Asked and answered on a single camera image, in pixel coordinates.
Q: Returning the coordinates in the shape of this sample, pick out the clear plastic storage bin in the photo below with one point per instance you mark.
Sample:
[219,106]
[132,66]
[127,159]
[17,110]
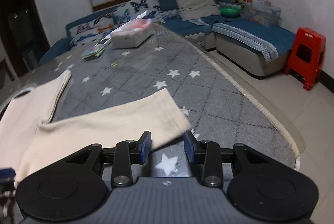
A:
[261,13]

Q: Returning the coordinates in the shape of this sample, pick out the white remote control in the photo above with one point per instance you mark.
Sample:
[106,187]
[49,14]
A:
[104,41]

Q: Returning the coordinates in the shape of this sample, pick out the green bowl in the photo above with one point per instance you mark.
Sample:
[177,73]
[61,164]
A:
[229,12]

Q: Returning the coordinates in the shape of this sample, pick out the blue patterned sofa cover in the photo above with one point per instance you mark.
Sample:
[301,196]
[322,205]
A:
[255,33]

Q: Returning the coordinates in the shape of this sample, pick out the grey star-printed tablecloth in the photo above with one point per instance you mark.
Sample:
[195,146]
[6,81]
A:
[156,67]

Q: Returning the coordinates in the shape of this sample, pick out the blue sofa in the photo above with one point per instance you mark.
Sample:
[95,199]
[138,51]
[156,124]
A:
[182,25]

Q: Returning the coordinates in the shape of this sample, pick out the grey cushion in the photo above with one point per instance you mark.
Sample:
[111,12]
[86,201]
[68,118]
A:
[195,7]

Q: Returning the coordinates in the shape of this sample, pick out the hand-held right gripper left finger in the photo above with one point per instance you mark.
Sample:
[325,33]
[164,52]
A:
[144,145]

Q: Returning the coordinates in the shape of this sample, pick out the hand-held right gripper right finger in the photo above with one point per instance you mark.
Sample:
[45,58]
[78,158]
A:
[189,147]

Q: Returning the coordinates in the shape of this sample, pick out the dark wooden door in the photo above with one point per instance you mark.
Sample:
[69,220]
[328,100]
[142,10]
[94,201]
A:
[18,25]

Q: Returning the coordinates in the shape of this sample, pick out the pink and white tissue pack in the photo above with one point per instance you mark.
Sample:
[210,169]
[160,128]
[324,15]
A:
[130,36]

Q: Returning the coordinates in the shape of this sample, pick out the cream garment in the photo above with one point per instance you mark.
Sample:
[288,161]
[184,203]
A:
[91,132]

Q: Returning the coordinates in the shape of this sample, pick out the red plastic stool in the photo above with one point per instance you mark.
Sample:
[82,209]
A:
[305,41]

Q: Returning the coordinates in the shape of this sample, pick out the clear plastic box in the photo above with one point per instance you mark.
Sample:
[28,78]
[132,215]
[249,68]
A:
[92,53]

